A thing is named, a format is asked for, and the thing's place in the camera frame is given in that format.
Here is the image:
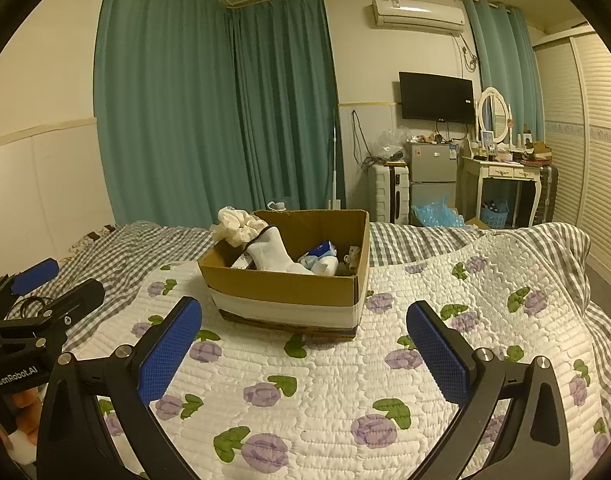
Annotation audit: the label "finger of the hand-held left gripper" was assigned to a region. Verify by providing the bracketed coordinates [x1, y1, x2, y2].
[15, 279, 106, 333]
[0, 258, 60, 313]

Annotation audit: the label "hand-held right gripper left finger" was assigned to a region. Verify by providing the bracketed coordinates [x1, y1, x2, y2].
[36, 296, 203, 480]

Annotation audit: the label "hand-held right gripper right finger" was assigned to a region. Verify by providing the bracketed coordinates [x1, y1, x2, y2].
[406, 301, 571, 480]

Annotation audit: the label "cardboard box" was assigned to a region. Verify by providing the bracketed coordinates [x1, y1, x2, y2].
[198, 209, 371, 342]

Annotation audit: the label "plain white sock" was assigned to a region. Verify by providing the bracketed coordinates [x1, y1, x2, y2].
[245, 226, 314, 275]

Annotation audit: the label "cream frilly sock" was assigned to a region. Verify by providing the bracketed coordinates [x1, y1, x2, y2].
[210, 206, 267, 249]

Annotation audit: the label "white sock with blue print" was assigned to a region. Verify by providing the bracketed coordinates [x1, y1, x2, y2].
[298, 241, 339, 276]

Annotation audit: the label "person's left hand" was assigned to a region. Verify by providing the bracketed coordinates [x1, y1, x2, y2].
[9, 389, 44, 438]

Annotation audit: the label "brown patterned pillow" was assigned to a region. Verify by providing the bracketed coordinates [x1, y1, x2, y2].
[65, 224, 119, 254]

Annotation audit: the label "floral quilted bedspread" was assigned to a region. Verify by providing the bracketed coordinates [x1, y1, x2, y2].
[0, 220, 611, 461]

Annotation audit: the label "floral quilted blanket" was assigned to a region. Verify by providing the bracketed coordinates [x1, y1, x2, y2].
[60, 232, 611, 480]

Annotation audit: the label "blue plastic bag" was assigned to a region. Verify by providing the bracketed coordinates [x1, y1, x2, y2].
[411, 192, 466, 229]

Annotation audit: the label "blue storage basket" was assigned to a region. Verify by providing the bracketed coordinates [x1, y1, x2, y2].
[480, 200, 511, 227]

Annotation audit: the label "white suitcase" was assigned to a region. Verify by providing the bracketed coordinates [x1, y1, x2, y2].
[368, 162, 411, 226]

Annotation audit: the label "silver mini fridge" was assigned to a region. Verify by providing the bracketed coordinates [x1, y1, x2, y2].
[404, 141, 459, 223]

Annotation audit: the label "white dressing table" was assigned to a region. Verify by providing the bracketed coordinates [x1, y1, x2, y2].
[458, 152, 544, 228]

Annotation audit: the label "grey suitcase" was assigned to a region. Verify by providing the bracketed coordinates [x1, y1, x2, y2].
[538, 162, 560, 224]

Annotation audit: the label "clear plastic bag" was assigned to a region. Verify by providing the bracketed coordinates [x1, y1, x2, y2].
[375, 127, 411, 161]

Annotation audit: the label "wide teal curtain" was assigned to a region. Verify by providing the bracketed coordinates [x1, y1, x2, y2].
[94, 0, 266, 229]

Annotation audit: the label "white mop pole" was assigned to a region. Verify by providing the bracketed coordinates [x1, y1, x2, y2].
[328, 105, 343, 210]

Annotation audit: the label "white oval vanity mirror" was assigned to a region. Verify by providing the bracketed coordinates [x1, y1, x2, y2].
[478, 86, 514, 146]

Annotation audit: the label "white louvered wardrobe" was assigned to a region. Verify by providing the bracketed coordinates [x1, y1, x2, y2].
[533, 17, 611, 296]

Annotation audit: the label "teal corner curtain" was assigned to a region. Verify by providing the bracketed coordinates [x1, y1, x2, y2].
[225, 0, 347, 211]

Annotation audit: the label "narrow teal curtain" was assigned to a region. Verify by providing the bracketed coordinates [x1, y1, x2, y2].
[463, 0, 545, 154]

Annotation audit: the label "white air conditioner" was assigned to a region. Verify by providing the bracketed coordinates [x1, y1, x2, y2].
[371, 0, 466, 37]

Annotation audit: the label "black hanging cables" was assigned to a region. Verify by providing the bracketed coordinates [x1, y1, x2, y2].
[350, 110, 374, 167]

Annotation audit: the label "black wall television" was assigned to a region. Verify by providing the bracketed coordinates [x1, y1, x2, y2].
[398, 71, 475, 125]

